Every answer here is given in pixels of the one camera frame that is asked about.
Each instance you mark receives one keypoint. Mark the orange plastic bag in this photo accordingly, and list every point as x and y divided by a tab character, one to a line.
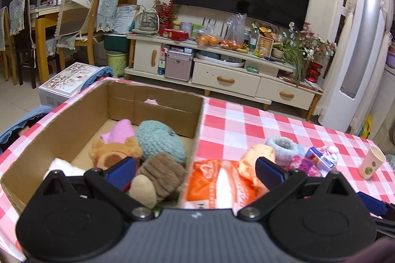
209	186

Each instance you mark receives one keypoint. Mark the blue white small carton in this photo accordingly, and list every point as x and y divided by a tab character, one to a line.
321	159

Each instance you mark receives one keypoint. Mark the yellow wooden dining table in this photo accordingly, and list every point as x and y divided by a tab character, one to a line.
41	50

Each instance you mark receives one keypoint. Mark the bag of oranges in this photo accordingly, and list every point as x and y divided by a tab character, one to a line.
208	39
231	45

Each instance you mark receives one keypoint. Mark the paper cup with dots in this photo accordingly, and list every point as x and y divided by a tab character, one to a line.
372	162

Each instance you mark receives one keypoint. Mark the teal knitted hat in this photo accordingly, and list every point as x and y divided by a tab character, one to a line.
157	139

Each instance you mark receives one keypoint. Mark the light green bin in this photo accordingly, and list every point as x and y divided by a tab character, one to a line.
117	65

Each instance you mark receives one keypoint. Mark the blue cloth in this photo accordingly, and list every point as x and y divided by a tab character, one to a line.
18	127

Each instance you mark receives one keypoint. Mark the purple basin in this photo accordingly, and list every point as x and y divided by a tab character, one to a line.
391	59

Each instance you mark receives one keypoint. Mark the pink white flower bouquet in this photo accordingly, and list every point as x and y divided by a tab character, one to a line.
314	41

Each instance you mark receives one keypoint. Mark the pink metal case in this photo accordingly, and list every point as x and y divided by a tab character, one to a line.
179	65

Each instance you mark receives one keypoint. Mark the brown ribbed knitted item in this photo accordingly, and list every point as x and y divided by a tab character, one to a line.
163	170

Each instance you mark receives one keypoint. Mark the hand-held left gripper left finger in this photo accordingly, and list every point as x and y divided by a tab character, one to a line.
122	170

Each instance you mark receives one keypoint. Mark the yellow wooden chair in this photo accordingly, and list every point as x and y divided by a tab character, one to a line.
86	44

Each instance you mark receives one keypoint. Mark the white paper document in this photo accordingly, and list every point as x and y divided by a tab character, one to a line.
125	19

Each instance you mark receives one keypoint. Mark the light blue knitted cuff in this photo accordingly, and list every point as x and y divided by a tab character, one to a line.
293	155

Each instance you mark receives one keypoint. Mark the clear plastic bag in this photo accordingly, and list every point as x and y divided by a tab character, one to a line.
234	28

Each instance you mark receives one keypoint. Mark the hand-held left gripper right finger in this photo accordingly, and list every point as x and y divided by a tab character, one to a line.
268	173

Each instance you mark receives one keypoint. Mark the dark green container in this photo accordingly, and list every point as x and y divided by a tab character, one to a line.
115	41

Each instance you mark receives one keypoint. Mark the white printed box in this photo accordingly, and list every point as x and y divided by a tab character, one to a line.
68	81

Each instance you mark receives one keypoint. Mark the teal lace chair cover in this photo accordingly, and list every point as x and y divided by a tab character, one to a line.
108	7

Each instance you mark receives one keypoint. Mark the peach knitted cloth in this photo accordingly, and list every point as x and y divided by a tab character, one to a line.
250	161

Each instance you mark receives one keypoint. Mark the purple pink knitted hat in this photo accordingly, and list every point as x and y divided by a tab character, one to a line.
305	167

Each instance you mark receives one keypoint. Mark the red flat box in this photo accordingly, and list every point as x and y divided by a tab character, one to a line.
175	34

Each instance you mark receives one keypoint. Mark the red berry branches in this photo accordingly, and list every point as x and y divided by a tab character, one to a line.
165	11

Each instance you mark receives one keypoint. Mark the tan teddy bear red scarf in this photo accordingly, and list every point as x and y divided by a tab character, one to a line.
105	152

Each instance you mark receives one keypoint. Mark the yellow green plastic toy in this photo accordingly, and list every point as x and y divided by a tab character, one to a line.
366	127

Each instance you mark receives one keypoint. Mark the wooden picture frame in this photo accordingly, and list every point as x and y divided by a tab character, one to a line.
264	47

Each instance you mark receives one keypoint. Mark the red candle holder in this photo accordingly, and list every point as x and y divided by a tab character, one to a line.
313	73

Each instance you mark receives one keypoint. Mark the pale pink knitted item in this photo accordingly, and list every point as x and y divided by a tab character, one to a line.
332	152

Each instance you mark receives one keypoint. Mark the white standing air conditioner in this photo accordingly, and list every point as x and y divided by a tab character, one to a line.
355	65

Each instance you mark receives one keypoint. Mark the small green box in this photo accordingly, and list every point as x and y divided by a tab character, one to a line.
253	69

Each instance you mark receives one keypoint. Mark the glass kettle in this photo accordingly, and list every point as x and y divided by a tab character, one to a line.
147	21

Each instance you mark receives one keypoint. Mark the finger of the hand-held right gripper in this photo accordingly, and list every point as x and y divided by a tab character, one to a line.
372	203

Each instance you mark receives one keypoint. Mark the white fluffy plush toy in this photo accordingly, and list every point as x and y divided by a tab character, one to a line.
64	167

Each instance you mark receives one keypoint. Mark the cream TV cabinet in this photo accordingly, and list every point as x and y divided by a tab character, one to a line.
225	81

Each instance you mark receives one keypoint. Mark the cardboard box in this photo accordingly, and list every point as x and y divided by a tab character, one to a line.
61	127

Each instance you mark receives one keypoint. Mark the yellow bananas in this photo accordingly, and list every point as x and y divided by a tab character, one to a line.
243	50

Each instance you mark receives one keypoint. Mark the pink plush toy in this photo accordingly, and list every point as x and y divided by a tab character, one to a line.
122	130

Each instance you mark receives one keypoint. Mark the potted spider plant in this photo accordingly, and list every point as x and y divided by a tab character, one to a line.
277	53

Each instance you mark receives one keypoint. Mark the green plastic bottle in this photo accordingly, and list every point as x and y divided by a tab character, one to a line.
253	41

